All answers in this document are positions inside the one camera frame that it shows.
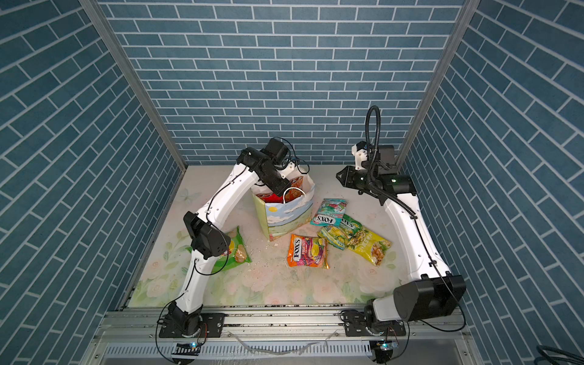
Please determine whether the teal Fox's candy bag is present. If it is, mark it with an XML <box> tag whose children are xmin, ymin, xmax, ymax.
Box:
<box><xmin>310</xmin><ymin>199</ymin><xmax>348</xmax><ymax>227</ymax></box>

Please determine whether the floral paper gift bag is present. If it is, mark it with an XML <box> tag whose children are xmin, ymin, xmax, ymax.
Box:
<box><xmin>252</xmin><ymin>174</ymin><xmax>315</xmax><ymax>241</ymax></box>

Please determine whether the yellow-green snack packet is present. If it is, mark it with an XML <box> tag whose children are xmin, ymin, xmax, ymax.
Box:
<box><xmin>347</xmin><ymin>228</ymin><xmax>392</xmax><ymax>266</ymax></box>

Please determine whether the orange Fox's fruit candy bag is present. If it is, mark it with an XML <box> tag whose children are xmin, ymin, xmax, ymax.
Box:
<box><xmin>287</xmin><ymin>234</ymin><xmax>329</xmax><ymax>269</ymax></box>

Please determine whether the green snack packet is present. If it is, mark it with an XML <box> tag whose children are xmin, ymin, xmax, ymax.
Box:
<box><xmin>210</xmin><ymin>226</ymin><xmax>252</xmax><ymax>275</ymax></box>

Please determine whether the green Fox's Spring Tea candy bag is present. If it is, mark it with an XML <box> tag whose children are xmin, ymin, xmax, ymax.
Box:
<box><xmin>317</xmin><ymin>214</ymin><xmax>363</xmax><ymax>250</ymax></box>

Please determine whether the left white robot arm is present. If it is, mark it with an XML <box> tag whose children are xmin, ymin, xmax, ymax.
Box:
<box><xmin>158</xmin><ymin>138</ymin><xmax>296</xmax><ymax>338</ymax></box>

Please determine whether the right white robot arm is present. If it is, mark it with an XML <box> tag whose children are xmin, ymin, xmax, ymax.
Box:
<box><xmin>336</xmin><ymin>141</ymin><xmax>466</xmax><ymax>328</ymax></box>

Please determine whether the red snack packet in bag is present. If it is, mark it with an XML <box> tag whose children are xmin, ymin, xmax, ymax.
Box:
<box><xmin>255</xmin><ymin>176</ymin><xmax>304</xmax><ymax>204</ymax></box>

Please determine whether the floral table mat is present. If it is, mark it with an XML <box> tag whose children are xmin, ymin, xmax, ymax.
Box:
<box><xmin>129</xmin><ymin>165</ymin><xmax>409</xmax><ymax>308</ymax></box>

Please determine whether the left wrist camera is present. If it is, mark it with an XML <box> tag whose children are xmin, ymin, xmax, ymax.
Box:
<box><xmin>280</xmin><ymin>162</ymin><xmax>301</xmax><ymax>180</ymax></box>

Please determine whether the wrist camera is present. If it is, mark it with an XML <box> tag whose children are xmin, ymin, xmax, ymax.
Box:
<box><xmin>351</xmin><ymin>141</ymin><xmax>369</xmax><ymax>170</ymax></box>
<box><xmin>280</xmin><ymin>162</ymin><xmax>301</xmax><ymax>180</ymax></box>

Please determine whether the black corrugated cable conduit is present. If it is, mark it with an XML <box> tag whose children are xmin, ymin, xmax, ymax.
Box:
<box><xmin>364</xmin><ymin>105</ymin><xmax>418</xmax><ymax>220</ymax></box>

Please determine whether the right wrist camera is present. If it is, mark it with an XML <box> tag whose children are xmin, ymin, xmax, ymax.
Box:
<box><xmin>351</xmin><ymin>141</ymin><xmax>369</xmax><ymax>170</ymax></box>

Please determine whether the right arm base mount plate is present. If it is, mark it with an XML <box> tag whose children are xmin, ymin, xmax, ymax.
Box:
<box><xmin>339</xmin><ymin>310</ymin><xmax>406</xmax><ymax>337</ymax></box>

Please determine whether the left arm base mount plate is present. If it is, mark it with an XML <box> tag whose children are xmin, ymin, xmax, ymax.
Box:
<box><xmin>157</xmin><ymin>313</ymin><xmax>226</xmax><ymax>339</ymax></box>

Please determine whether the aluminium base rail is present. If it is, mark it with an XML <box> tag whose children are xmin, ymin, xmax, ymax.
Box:
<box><xmin>82</xmin><ymin>306</ymin><xmax>481</xmax><ymax>364</ymax></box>

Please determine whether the black cable bottom right corner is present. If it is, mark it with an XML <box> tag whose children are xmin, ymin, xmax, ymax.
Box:
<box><xmin>534</xmin><ymin>344</ymin><xmax>584</xmax><ymax>365</ymax></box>

